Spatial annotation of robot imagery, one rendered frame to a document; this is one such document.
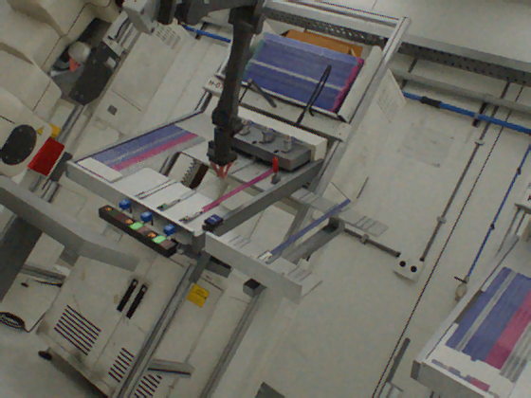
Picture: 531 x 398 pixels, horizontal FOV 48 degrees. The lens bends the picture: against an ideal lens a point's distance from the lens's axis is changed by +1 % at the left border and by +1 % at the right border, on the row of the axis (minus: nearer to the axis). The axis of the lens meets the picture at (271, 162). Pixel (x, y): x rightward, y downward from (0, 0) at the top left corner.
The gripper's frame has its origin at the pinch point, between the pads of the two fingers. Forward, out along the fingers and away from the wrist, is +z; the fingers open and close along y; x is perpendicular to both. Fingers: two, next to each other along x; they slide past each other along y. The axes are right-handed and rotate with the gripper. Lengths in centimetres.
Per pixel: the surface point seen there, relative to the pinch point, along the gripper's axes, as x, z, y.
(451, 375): 33, -2, -105
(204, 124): -28.6, 1.4, 37.4
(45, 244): 8, 90, 124
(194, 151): -8.0, 0.9, 22.4
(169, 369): 52, 40, -25
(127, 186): 27.8, 0.2, 20.1
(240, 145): -19.8, -2.1, 8.4
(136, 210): 34.1, 2.3, 8.2
